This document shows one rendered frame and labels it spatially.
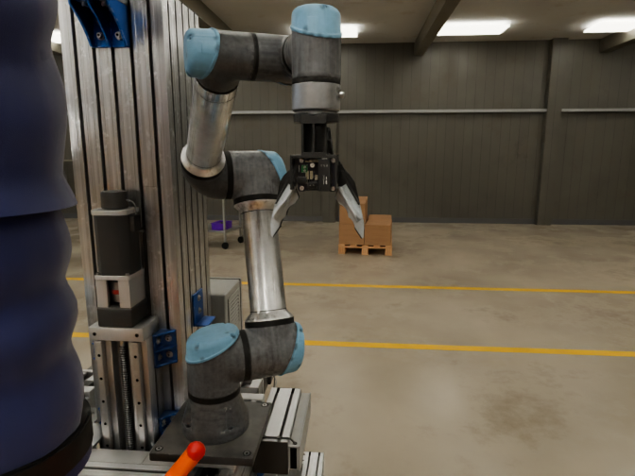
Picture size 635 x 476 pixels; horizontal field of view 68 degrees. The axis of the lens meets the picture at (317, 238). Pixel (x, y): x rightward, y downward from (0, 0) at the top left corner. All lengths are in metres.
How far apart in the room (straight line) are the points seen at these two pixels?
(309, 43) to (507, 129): 10.79
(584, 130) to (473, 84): 2.62
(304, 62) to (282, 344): 0.62
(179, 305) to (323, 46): 0.76
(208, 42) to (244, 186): 0.41
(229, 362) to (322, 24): 0.70
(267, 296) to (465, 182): 10.30
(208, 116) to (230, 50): 0.15
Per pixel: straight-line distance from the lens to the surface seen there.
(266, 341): 1.08
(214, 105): 0.87
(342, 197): 0.76
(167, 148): 1.18
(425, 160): 11.07
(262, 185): 1.10
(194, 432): 1.13
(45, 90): 0.61
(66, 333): 0.65
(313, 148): 0.70
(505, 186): 11.49
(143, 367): 1.25
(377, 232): 7.55
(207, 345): 1.04
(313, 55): 0.73
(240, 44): 0.80
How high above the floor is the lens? 1.67
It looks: 11 degrees down
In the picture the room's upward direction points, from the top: straight up
